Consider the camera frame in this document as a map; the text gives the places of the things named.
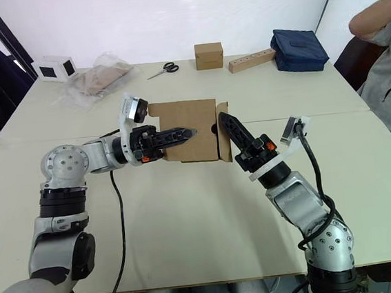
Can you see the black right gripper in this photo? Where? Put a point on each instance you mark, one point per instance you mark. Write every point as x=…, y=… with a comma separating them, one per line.
x=257, y=156

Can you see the bare forearm of person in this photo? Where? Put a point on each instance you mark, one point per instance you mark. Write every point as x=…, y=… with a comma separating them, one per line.
x=373, y=15

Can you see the black slanted post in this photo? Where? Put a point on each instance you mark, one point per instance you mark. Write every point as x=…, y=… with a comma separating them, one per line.
x=5, y=36

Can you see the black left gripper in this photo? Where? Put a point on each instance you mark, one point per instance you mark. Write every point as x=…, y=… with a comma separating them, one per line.
x=144, y=141

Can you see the small cardboard box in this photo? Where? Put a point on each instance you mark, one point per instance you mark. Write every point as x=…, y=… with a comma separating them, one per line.
x=209, y=57
x=185, y=116

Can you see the wooden block with holes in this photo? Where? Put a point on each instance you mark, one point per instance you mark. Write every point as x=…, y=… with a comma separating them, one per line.
x=251, y=60

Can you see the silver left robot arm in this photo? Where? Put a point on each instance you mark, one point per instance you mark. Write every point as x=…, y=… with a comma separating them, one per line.
x=62, y=166

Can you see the dark brown chair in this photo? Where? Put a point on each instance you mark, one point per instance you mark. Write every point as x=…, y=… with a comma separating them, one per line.
x=354, y=63

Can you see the clear plastic bag of cardboard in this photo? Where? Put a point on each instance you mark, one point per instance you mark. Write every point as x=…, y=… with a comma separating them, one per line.
x=100, y=77

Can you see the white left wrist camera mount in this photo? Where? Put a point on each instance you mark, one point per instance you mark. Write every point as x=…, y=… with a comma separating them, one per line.
x=130, y=108

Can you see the closed small cardboard box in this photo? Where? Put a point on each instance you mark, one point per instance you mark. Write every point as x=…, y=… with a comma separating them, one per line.
x=209, y=57

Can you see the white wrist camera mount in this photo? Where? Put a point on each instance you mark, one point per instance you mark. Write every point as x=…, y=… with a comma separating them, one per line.
x=130, y=108
x=289, y=131

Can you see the white cube with black squares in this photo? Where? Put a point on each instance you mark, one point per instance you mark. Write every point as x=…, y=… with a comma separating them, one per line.
x=53, y=68

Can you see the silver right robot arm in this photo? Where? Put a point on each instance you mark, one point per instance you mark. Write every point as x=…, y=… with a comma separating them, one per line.
x=301, y=205

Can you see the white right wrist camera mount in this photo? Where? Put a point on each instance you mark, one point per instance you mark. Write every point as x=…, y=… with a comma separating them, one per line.
x=289, y=131

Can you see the navy blue fabric bag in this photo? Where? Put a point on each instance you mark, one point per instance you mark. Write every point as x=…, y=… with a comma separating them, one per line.
x=298, y=48

